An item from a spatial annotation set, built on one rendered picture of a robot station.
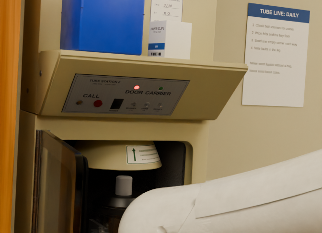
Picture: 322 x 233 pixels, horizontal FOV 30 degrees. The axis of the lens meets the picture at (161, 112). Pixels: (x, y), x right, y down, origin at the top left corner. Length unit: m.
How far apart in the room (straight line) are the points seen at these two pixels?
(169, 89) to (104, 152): 0.18
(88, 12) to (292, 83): 0.96
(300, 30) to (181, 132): 0.77
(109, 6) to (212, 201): 0.40
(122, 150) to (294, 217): 0.57
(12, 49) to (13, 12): 0.05
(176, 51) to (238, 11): 0.70
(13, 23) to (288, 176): 0.48
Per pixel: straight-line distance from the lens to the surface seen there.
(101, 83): 0.91
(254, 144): 1.68
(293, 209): 0.52
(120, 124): 1.02
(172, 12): 1.05
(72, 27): 0.91
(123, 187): 1.02
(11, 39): 0.87
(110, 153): 1.05
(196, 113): 1.04
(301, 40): 1.76
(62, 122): 0.98
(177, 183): 1.13
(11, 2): 0.87
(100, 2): 0.89
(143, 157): 1.06
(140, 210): 0.64
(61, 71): 0.88
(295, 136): 1.77
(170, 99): 0.98
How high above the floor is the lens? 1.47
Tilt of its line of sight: 3 degrees down
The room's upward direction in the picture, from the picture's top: 3 degrees clockwise
